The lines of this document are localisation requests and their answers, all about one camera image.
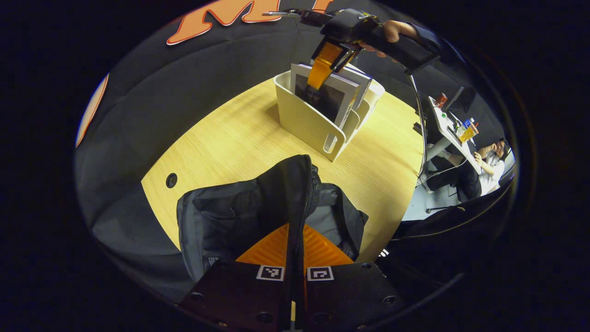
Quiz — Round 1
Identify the blue cover book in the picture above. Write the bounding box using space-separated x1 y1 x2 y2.
343 64 374 112

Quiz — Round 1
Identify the black schoolbag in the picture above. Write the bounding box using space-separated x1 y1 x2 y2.
177 154 369 283

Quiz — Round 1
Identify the white bookshelf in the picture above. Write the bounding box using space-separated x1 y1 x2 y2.
273 62 385 162

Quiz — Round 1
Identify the portrait cover book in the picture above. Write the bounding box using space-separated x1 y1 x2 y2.
290 62 361 130

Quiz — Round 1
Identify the dark computer monitor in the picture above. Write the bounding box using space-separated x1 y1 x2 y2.
445 85 475 113

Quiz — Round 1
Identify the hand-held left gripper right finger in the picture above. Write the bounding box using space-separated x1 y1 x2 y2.
302 224 407 332

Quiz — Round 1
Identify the white office desk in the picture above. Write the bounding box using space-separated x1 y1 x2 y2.
426 95 484 176

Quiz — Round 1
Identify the orange drink cup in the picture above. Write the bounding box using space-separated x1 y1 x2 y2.
459 119 480 143

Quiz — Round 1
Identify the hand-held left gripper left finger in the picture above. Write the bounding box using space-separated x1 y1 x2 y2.
179 224 292 332

